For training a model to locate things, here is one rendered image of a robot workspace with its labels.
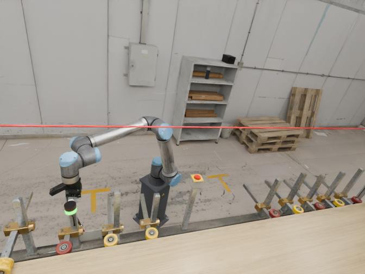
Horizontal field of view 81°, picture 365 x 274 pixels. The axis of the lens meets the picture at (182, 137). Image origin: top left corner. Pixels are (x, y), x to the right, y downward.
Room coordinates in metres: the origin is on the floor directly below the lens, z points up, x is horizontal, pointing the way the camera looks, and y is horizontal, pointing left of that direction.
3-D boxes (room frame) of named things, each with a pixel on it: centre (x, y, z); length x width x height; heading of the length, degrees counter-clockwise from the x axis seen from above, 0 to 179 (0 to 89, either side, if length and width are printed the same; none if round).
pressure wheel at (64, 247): (0.69, 0.53, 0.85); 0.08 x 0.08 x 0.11
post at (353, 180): (1.81, -1.75, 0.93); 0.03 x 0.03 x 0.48; 23
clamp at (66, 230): (0.82, 0.57, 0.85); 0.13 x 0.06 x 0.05; 113
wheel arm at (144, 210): (1.07, 0.15, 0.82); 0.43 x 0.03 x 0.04; 23
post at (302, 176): (1.51, -1.06, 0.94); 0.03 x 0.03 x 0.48; 23
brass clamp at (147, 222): (1.02, 0.11, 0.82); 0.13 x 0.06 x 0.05; 113
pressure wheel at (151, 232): (0.88, 0.07, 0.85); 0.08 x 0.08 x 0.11
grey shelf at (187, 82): (3.84, -0.23, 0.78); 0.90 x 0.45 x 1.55; 116
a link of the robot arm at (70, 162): (0.90, 0.58, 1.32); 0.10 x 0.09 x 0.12; 143
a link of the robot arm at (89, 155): (1.00, 0.52, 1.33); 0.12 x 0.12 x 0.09; 53
